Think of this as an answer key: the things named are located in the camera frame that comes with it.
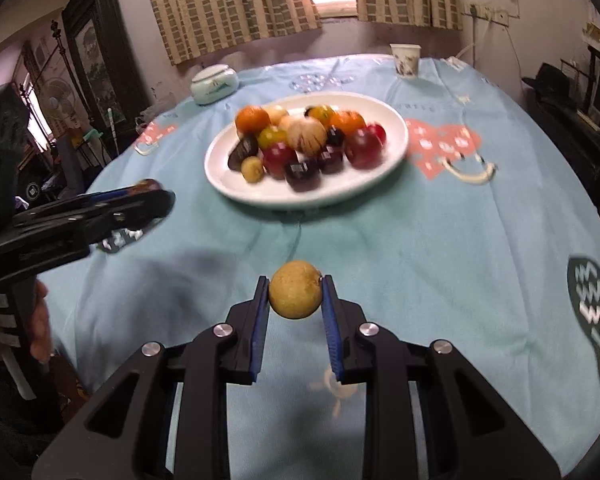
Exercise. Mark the spotted tan pepino melon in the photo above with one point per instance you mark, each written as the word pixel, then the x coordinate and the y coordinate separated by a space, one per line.
pixel 277 114

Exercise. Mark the person's left hand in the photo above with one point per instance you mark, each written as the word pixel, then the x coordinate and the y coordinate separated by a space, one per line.
pixel 41 320

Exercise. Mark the white wall socket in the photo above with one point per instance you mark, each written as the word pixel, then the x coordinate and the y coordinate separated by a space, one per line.
pixel 490 14

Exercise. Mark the dark framed painting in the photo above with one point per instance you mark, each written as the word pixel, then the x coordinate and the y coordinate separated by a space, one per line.
pixel 95 55

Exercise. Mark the black hat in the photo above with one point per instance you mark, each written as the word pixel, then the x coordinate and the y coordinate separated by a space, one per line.
pixel 550 80

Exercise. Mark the black desk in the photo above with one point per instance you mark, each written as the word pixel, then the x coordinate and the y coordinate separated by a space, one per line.
pixel 580 145

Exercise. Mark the person's dark clothing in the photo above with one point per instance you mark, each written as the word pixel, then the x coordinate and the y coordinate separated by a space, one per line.
pixel 5 425

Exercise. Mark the red cherry tomato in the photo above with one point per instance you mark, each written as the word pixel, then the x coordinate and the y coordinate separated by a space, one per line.
pixel 378 131

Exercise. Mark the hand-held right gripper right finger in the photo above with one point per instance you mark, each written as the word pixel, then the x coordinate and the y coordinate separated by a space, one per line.
pixel 330 330

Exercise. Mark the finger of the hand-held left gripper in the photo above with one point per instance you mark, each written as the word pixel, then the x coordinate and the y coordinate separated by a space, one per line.
pixel 105 197
pixel 140 210

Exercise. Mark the small dark cherry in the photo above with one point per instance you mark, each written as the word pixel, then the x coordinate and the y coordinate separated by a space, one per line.
pixel 310 111

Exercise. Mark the printed paper cup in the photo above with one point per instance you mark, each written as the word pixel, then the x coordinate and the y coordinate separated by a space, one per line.
pixel 406 60

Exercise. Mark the brown wrinkled passion fruit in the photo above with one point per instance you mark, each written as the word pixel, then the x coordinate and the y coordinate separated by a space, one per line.
pixel 147 185

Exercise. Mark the white lidded ceramic jar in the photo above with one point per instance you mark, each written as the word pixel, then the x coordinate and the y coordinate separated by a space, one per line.
pixel 212 85

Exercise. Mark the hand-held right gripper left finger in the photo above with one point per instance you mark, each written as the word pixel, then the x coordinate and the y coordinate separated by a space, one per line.
pixel 260 330

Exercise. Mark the white electric fan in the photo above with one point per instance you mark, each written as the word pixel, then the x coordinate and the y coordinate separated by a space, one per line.
pixel 60 102

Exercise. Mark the blue printed tablecloth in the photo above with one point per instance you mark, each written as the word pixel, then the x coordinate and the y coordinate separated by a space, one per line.
pixel 430 260

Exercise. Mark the white plate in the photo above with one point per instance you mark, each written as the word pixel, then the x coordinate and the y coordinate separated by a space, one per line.
pixel 370 180

